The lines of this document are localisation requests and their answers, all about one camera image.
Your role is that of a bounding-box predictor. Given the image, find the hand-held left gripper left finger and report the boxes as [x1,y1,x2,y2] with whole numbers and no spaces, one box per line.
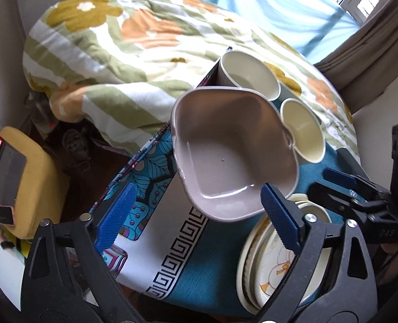
[21,182,142,323]

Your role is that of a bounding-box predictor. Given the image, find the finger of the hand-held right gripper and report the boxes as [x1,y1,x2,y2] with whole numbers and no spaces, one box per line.
[323,167,393,206]
[308,182,371,223]

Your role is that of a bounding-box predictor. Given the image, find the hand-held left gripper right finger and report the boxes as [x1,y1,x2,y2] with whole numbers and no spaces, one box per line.
[253,182,379,323]

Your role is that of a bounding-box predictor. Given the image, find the small white duck plate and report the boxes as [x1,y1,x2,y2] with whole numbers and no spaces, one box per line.
[253,222,321,310]

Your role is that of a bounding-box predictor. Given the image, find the large yellow duck plate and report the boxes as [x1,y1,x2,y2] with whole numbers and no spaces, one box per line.
[237,193,333,315]

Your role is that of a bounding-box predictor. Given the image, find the grey square bowl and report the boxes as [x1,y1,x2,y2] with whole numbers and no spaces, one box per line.
[170,86,300,223]

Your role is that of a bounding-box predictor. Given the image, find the person's right hand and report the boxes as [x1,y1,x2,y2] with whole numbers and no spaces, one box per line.
[381,240,398,263]

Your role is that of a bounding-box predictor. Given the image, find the cream round bowl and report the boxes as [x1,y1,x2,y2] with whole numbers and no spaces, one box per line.
[280,98,327,164]

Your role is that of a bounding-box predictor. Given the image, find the yellow cushioned stool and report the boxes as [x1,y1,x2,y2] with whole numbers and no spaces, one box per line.
[0,126,65,241]

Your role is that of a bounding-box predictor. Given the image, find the teal patterned tablecloth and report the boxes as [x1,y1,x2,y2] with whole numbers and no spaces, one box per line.
[89,121,366,317]

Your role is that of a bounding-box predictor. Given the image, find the grey sneaker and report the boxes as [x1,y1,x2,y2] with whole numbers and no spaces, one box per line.
[62,128,92,161]

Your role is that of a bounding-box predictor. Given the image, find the brown curtain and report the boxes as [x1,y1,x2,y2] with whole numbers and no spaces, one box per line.
[313,0,398,115]

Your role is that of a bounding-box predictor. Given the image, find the floral striped blanket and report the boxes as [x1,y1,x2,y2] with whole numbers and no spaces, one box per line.
[22,0,362,162]

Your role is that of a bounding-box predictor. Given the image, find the white cup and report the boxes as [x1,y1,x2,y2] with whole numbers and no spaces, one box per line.
[218,50,282,102]

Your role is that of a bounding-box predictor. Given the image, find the light blue window cloth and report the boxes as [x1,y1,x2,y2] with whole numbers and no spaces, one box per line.
[202,0,360,64]

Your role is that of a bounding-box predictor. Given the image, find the grey upholstered headboard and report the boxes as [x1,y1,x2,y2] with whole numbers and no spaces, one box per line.
[0,0,96,117]

